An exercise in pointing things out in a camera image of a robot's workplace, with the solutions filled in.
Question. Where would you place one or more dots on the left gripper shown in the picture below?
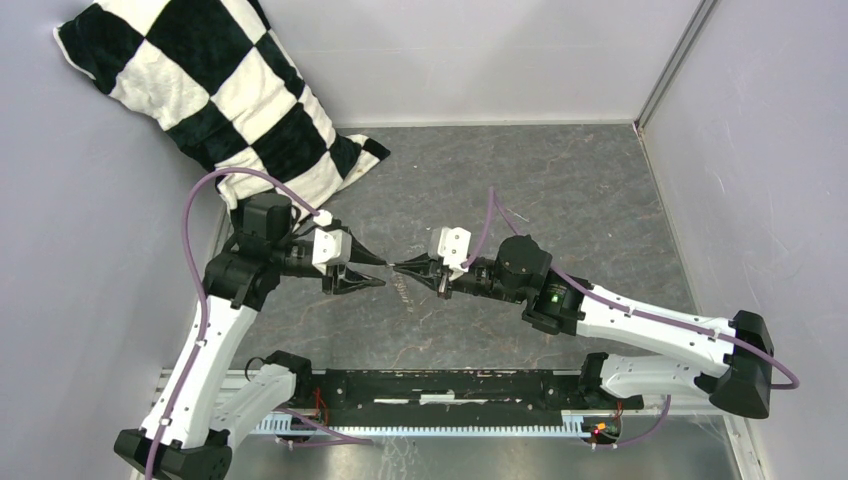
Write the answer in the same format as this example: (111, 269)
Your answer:
(350, 280)

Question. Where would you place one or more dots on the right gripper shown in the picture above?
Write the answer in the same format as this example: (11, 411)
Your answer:
(422, 266)

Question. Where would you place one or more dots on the metal key organizer plate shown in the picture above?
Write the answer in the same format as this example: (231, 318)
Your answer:
(400, 286)

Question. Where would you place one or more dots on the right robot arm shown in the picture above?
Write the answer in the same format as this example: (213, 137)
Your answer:
(726, 361)

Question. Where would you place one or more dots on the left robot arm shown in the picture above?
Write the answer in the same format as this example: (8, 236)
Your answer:
(187, 435)

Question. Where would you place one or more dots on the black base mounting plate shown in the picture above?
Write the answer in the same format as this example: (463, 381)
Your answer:
(450, 398)

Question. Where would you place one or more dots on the black and white checkered pillow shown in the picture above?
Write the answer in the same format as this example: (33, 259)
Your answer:
(217, 80)

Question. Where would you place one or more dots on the aluminium corner profile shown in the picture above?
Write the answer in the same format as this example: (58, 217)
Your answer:
(688, 39)

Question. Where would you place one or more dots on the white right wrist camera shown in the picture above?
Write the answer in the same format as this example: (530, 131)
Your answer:
(450, 248)

